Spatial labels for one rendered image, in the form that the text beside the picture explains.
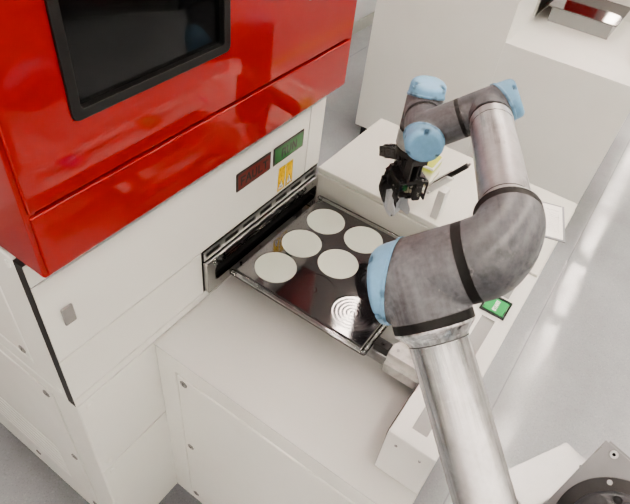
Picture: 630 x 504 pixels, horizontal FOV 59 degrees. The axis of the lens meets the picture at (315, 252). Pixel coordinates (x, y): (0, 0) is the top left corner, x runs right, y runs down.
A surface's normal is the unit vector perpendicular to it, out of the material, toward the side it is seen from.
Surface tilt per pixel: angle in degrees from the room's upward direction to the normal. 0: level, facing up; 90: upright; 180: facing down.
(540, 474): 0
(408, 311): 64
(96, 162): 90
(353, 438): 0
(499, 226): 17
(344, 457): 0
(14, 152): 90
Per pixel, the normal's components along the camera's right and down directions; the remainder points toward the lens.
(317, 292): 0.11, -0.71
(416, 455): -0.57, 0.54
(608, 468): -0.47, -0.23
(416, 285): -0.36, 0.07
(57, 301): 0.82, 0.46
